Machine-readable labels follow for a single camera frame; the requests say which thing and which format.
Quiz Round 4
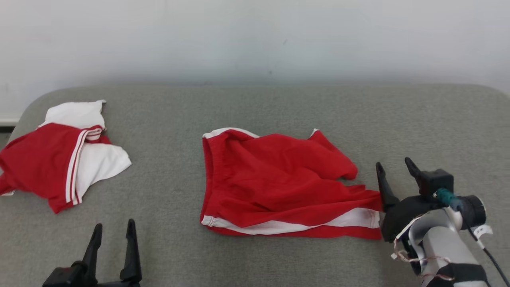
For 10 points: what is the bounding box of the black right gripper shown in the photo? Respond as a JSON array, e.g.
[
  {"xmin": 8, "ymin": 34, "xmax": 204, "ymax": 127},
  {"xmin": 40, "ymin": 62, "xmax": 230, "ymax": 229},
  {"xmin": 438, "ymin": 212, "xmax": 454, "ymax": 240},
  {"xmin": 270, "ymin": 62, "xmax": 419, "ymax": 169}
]
[{"xmin": 376, "ymin": 157, "xmax": 447, "ymax": 242}]

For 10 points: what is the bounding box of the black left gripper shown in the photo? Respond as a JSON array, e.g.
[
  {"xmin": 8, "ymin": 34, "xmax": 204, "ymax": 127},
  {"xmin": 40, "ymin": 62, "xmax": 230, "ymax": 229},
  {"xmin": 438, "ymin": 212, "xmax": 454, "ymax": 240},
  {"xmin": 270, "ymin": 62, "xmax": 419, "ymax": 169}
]
[{"xmin": 72, "ymin": 219, "xmax": 142, "ymax": 287}]

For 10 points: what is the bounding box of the red white sleeved jersey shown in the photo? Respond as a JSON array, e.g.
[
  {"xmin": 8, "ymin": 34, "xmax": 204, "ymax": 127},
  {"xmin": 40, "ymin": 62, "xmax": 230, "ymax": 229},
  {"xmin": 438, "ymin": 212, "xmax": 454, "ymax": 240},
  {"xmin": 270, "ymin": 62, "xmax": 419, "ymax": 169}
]
[{"xmin": 0, "ymin": 100, "xmax": 132, "ymax": 214}]

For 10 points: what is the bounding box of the red shorts white stripe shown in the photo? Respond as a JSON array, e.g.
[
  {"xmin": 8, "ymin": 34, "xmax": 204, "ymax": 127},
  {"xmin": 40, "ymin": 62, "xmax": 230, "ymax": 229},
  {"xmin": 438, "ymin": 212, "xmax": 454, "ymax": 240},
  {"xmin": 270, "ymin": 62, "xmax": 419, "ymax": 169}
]
[{"xmin": 200, "ymin": 128, "xmax": 384, "ymax": 240}]

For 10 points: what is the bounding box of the grey fabric sofa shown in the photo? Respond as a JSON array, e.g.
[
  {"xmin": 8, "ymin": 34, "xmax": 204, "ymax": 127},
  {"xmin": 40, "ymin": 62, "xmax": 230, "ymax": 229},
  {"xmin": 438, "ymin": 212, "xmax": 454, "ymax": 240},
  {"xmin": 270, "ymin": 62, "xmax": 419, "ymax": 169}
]
[{"xmin": 0, "ymin": 83, "xmax": 510, "ymax": 287}]

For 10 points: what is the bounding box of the right arm teal plug cable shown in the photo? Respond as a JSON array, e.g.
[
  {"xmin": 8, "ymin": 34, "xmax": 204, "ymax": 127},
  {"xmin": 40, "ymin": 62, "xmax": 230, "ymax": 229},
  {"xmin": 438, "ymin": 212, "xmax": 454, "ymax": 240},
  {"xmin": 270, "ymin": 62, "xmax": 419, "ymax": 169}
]
[{"xmin": 433, "ymin": 188, "xmax": 510, "ymax": 287}]

